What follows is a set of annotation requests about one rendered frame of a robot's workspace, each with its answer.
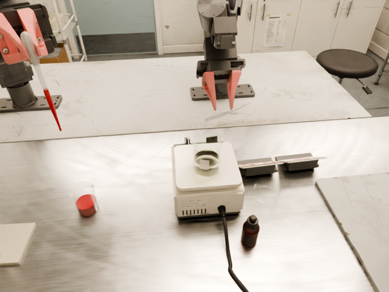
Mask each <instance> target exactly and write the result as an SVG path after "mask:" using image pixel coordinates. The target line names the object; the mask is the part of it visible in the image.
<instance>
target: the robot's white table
mask: <svg viewBox="0 0 389 292"><path fill-rule="evenodd" d="M237 55H238V56H240V58H241V59H245V67H244V68H242V70H241V76H240V79H239V82H238V85H239V84H250V85H251V86H252V88H253V90H254V92H255V97H248V98H235V99H234V104H233V109H232V110H230V106H229V99H220V100H216V111H214V109H213V106H212V104H211V100H201V101H193V100H192V98H191V95H190V88H191V87H200V86H202V84H201V80H202V77H199V78H198V79H197V78H196V68H197V62H198V61H199V60H204V56H190V57H168V58H155V59H133V60H110V61H88V62H75V63H53V64H40V68H41V71H42V73H43V76H44V79H45V82H46V84H47V88H48V90H49V92H50V95H62V98H63V99H62V102H61V104H60V106H59V108H58V109H56V113H57V117H58V121H59V123H60V126H61V129H62V131H60V130H59V128H58V125H57V123H56V120H55V118H54V116H53V114H52V112H51V110H43V111H24V112H6V113H0V143H16V142H26V141H42V140H58V139H67V138H84V137H100V136H117V135H125V134H142V133H158V132H174V131H184V130H200V129H216V128H225V127H242V126H258V125H275V124H283V123H300V122H316V121H332V120H342V119H358V118H371V117H372V116H371V115H370V114H369V113H368V112H367V111H366V110H365V109H364V108H363V107H362V106H361V105H360V104H359V103H358V102H357V101H356V100H355V99H354V98H353V97H352V96H351V95H350V94H349V93H348V92H347V91H346V90H345V89H344V88H343V87H342V86H341V85H340V84H339V83H338V82H337V81H336V80H334V79H333V78H332V76H331V75H330V74H329V73H328V72H327V71H325V70H324V69H323V68H322V67H321V66H320V65H319V64H318V63H317V62H316V61H315V60H314V59H313V58H312V57H311V56H310V55H309V54H308V53H307V52H306V51H293V52H270V53H248V54H237ZM30 65H31V67H32V70H33V72H34V76H32V78H33V80H32V81H29V82H30V85H31V87H32V89H33V92H34V95H36V96H44V95H45V94H44V92H43V89H42V86H41V83H40V81H39V78H38V76H37V73H36V71H35V68H34V66H33V65H32V64H30Z"/></svg>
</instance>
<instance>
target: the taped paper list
mask: <svg viewBox="0 0 389 292"><path fill-rule="evenodd" d="M290 15H291V13H290V14H281V15H270V14H267V15H266V17H267V21H266V29H265V37H264V41H263V47H269V46H284V41H285V34H286V30H287V25H288V19H289V16H290Z"/></svg>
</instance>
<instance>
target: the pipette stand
mask: <svg viewBox="0 0 389 292"><path fill-rule="evenodd" d="M35 228H36V223H35V222H34V223H22V224H0V266H2V265H20V264H21V261H22V259H23V257H24V254H25V251H26V249H27V247H28V244H29V242H30V240H31V237H32V235H33V233H34V230H35Z"/></svg>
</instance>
